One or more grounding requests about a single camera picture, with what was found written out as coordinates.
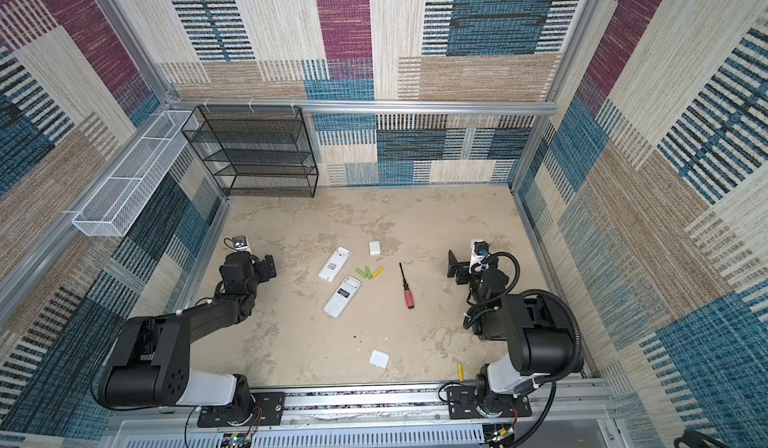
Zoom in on black mesh shelf rack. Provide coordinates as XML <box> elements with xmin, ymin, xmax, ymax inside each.
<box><xmin>181</xmin><ymin>105</ymin><xmax>319</xmax><ymax>197</ymax></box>

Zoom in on pink handled screwdriver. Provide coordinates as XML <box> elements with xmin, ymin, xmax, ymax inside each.
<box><xmin>399</xmin><ymin>263</ymin><xmax>415</xmax><ymax>309</ymax></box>

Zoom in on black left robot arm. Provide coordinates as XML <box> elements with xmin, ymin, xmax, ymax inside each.
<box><xmin>94</xmin><ymin>251</ymin><xmax>277</xmax><ymax>423</ymax></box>

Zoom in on red and white remote control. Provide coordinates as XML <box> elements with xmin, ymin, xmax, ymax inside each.
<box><xmin>323</xmin><ymin>276</ymin><xmax>362</xmax><ymax>319</ymax></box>

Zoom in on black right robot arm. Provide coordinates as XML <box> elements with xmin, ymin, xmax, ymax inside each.
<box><xmin>437</xmin><ymin>241</ymin><xmax>584</xmax><ymax>447</ymax></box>

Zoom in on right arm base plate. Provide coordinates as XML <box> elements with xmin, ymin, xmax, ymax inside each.
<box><xmin>439</xmin><ymin>384</ymin><xmax>532</xmax><ymax>420</ymax></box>

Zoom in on white mesh wall basket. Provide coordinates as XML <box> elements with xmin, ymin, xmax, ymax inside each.
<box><xmin>72</xmin><ymin>110</ymin><xmax>191</xmax><ymax>237</ymax></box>

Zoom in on white slotted cable duct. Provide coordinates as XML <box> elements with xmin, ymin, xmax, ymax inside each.
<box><xmin>122</xmin><ymin>424</ymin><xmax>485</xmax><ymax>448</ymax></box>

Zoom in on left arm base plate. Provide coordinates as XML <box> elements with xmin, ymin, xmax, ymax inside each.
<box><xmin>196</xmin><ymin>391</ymin><xmax>286</xmax><ymax>428</ymax></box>

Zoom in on white battery cover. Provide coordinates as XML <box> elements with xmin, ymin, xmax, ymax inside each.
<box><xmin>369</xmin><ymin>241</ymin><xmax>381</xmax><ymax>256</ymax></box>
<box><xmin>369</xmin><ymin>349</ymin><xmax>390</xmax><ymax>369</ymax></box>

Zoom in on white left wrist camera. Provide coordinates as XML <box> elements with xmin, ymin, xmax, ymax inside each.
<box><xmin>231</xmin><ymin>235</ymin><xmax>251</xmax><ymax>253</ymax></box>

